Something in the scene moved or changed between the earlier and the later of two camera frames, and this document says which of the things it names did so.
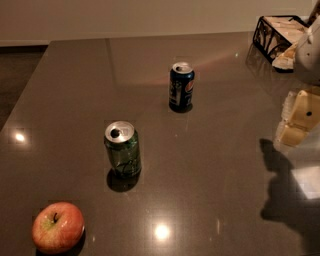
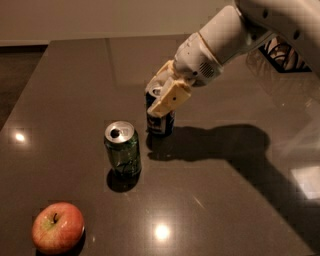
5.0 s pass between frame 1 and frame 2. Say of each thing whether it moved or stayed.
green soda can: stayed
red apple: stayed
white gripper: moved
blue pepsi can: moved
